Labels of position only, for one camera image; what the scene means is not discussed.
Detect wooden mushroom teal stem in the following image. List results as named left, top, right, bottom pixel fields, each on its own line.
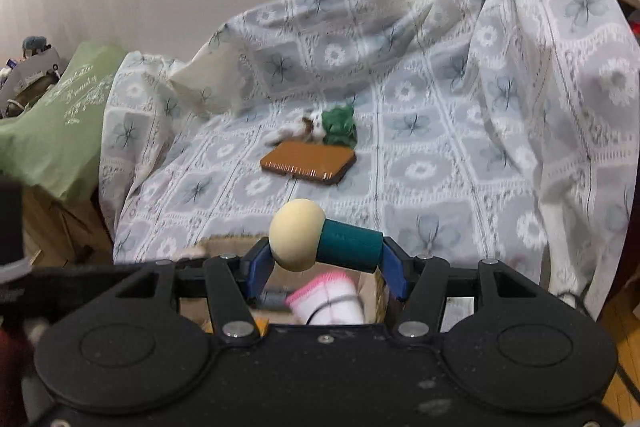
left=268, top=198, right=383, bottom=273

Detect pink white sock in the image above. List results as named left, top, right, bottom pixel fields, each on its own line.
left=286, top=271, right=366, bottom=326

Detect green white plush toy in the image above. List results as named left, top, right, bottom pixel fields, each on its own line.
left=264, top=105, right=358, bottom=148

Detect dark teal bottle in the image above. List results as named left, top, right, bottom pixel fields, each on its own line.
left=255, top=288, right=293, bottom=312

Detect woven basket with fabric liner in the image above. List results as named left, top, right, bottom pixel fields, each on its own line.
left=174, top=233, right=476, bottom=333

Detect brown leather case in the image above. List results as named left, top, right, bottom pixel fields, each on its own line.
left=260, top=141, right=357, bottom=185

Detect green embroidered pillow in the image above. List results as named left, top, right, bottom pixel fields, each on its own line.
left=1, top=41, right=127, bottom=202

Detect floral lace sofa cover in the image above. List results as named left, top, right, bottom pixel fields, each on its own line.
left=100, top=0, right=639, bottom=314

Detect cardboard box with clutter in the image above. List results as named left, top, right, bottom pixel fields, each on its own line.
left=1, top=36, right=67, bottom=118

